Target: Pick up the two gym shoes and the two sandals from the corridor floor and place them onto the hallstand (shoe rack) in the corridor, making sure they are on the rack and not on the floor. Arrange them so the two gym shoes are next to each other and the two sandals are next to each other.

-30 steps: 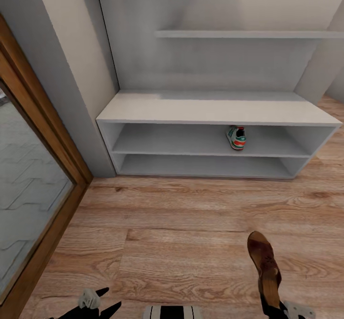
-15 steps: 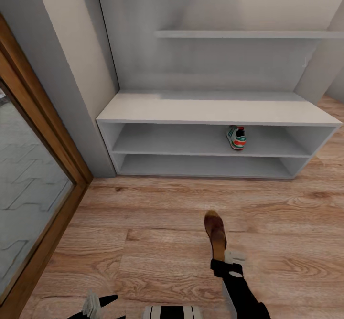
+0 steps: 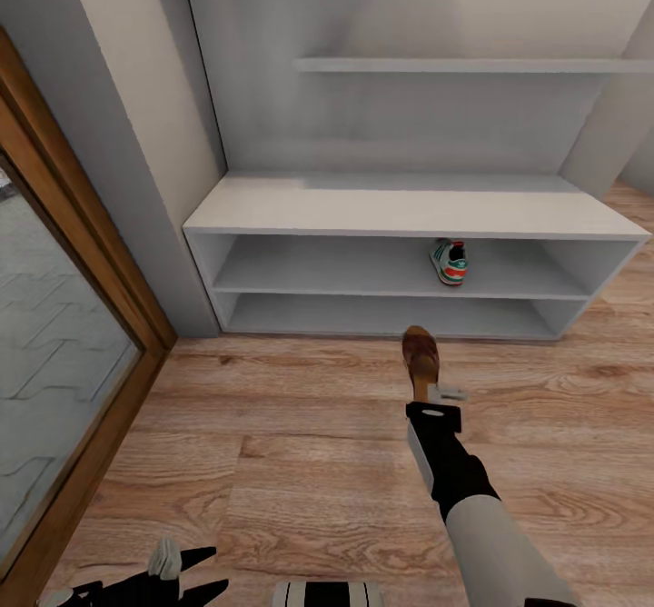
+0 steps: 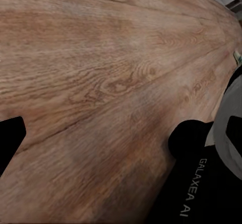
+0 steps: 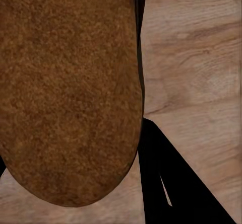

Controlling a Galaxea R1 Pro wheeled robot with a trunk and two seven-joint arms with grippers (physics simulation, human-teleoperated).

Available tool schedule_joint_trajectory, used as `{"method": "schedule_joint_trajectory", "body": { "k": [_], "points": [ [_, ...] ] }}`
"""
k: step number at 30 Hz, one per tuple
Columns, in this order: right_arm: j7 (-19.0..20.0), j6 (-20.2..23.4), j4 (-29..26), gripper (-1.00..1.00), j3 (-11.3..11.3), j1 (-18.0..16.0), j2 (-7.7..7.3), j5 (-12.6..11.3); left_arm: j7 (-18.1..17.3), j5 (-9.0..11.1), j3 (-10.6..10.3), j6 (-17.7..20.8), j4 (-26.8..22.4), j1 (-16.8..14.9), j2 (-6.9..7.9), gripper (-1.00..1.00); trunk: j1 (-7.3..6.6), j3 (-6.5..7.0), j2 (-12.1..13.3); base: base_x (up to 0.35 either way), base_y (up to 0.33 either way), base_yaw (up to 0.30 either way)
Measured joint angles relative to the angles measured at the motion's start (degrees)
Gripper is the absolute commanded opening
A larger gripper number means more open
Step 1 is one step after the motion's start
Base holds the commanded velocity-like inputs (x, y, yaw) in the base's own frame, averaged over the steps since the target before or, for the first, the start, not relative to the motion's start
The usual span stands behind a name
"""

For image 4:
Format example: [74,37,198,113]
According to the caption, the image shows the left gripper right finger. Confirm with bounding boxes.
[226,116,242,157]

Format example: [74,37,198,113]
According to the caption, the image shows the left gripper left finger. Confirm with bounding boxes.
[0,116,26,176]

